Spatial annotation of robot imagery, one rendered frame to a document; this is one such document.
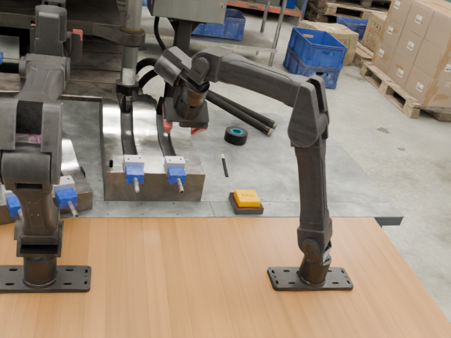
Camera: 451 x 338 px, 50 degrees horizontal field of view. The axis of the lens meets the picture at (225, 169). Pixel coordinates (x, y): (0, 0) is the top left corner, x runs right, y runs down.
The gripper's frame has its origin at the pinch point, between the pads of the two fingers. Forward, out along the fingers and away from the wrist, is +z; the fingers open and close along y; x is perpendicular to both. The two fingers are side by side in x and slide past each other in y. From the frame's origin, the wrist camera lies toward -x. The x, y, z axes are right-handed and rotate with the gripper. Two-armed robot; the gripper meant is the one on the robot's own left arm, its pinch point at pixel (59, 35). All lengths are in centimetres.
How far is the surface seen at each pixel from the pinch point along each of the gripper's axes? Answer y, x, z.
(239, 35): -140, 80, 359
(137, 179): -20.1, 30.9, -11.6
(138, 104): -21.3, 25.6, 24.6
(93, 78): -6, 39, 82
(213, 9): -51, 5, 80
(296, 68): -200, 100, 337
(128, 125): -18.3, 29.3, 16.9
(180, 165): -31.1, 29.0, -6.9
